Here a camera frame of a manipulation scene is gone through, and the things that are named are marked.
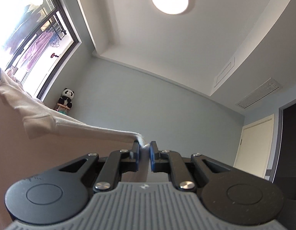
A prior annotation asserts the panda plush toy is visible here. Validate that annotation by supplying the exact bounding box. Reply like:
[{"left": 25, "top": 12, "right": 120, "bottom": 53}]
[{"left": 58, "top": 88, "right": 75, "bottom": 108}]

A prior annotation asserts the cream door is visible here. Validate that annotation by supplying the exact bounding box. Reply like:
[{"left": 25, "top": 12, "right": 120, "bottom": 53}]
[{"left": 233, "top": 114, "right": 274, "bottom": 178}]

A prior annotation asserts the white garment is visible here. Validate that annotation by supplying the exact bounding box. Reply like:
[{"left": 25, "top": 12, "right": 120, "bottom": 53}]
[{"left": 0, "top": 70, "right": 151, "bottom": 150}]

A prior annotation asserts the small wooden stool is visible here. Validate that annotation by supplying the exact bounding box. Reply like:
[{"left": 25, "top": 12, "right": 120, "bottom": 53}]
[{"left": 54, "top": 103, "right": 70, "bottom": 115}]

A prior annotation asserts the ceiling air vent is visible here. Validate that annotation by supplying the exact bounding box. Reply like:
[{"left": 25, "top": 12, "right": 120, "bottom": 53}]
[{"left": 236, "top": 78, "right": 282, "bottom": 109}]

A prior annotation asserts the dark framed window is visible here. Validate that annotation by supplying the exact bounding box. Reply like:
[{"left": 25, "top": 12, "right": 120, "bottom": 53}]
[{"left": 0, "top": 0, "right": 79, "bottom": 98}]

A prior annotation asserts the dark wardrobe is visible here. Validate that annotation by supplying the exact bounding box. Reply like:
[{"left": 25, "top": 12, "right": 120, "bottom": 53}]
[{"left": 271, "top": 103, "right": 296, "bottom": 200}]

